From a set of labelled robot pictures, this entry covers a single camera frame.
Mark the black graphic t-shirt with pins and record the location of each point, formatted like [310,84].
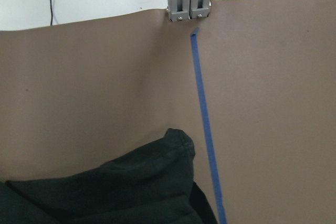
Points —
[151,184]

